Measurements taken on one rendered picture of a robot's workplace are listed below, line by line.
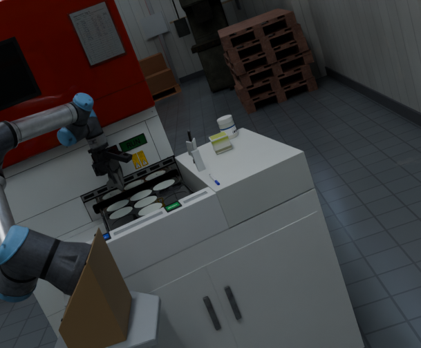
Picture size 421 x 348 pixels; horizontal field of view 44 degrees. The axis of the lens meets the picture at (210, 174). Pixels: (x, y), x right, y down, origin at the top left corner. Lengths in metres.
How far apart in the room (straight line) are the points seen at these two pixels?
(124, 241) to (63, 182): 0.65
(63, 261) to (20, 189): 0.91
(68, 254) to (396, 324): 1.56
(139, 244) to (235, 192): 0.37
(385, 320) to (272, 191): 0.96
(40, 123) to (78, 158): 0.49
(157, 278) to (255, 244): 0.37
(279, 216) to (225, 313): 0.41
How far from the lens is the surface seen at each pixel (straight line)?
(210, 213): 1.81
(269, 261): 1.95
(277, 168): 1.86
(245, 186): 1.83
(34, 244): 1.50
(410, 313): 2.58
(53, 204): 2.37
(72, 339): 1.52
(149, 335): 1.47
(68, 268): 1.48
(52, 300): 2.53
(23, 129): 1.83
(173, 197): 2.10
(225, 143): 2.17
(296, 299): 2.06
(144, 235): 1.78
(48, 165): 2.33
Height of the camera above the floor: 1.58
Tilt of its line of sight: 18 degrees down
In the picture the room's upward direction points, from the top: 21 degrees counter-clockwise
